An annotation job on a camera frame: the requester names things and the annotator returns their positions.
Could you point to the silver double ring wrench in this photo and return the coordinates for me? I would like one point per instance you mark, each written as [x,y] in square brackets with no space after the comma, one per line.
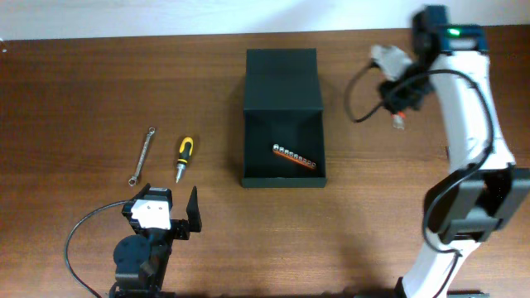
[133,180]

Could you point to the red handled small pliers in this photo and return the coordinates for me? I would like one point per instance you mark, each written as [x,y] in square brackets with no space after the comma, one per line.
[399,120]

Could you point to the yellow black stubby screwdriver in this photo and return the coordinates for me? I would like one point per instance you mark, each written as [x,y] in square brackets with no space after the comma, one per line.
[185,153]

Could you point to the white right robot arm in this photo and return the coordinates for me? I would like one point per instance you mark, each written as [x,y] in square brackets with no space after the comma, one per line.
[484,187]

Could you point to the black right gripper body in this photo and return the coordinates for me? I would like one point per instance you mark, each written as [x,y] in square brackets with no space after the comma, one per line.
[397,98]

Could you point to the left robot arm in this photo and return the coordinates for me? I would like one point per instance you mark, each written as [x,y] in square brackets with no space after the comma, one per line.
[141,259]

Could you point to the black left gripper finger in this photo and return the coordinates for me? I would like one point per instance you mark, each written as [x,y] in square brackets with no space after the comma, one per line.
[143,191]
[193,212]

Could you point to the orange socket bit rail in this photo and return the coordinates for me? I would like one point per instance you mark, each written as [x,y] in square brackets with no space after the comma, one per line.
[293,157]

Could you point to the black open box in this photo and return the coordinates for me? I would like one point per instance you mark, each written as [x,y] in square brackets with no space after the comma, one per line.
[282,104]

